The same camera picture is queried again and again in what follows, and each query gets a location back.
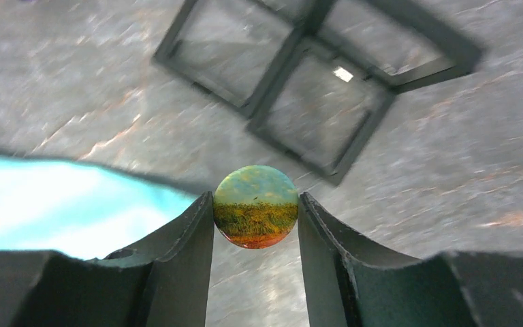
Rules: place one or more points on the right black display case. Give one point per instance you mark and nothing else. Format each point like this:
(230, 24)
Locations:
(342, 72)

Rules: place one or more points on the teal t-shirt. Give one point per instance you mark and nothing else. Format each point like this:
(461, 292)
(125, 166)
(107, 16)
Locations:
(83, 211)

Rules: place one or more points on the black display case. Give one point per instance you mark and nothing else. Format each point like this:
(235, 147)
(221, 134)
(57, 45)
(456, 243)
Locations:
(231, 49)
(342, 72)

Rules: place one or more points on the yellow landscape brooch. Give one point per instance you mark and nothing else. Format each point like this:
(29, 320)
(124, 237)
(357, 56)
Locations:
(255, 206)

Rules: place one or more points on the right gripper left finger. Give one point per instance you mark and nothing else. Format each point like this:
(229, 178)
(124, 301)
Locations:
(159, 280)

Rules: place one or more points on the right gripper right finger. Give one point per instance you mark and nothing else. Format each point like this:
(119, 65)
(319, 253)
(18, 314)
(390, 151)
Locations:
(351, 280)

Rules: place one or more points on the left black display case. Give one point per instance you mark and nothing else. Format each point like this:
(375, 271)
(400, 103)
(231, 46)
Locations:
(231, 49)

